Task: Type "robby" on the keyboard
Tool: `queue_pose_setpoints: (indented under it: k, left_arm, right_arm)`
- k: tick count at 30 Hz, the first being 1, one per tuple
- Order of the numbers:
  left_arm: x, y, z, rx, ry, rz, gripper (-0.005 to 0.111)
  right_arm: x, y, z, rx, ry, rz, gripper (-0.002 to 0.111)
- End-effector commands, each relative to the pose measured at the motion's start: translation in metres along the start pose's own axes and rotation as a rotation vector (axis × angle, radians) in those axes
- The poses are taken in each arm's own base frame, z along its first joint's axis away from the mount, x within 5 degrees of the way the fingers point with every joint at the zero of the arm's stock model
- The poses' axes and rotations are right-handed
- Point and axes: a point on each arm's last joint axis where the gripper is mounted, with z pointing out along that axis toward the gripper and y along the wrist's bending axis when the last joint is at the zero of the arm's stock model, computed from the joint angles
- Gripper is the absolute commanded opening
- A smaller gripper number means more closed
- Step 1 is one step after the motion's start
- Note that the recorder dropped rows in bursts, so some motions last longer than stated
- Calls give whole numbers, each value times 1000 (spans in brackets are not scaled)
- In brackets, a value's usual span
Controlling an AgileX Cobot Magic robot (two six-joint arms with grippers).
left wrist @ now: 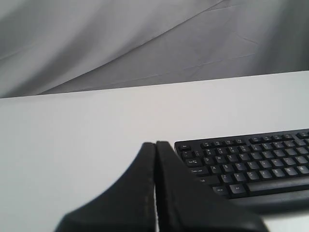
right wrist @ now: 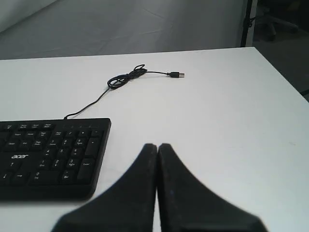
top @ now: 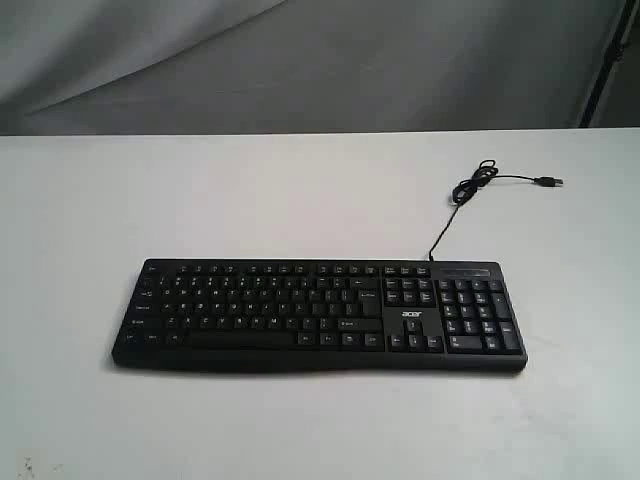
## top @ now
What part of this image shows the black acer keyboard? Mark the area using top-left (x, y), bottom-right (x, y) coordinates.
top-left (112, 259), bottom-right (528, 373)

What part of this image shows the grey backdrop cloth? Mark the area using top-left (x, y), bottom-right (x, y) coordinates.
top-left (1, 1), bottom-right (625, 135)

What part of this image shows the black stand pole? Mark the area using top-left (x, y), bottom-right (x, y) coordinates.
top-left (576, 1), bottom-right (639, 129)

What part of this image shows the black USB cable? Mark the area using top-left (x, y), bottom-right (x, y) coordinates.
top-left (427, 159), bottom-right (565, 263)

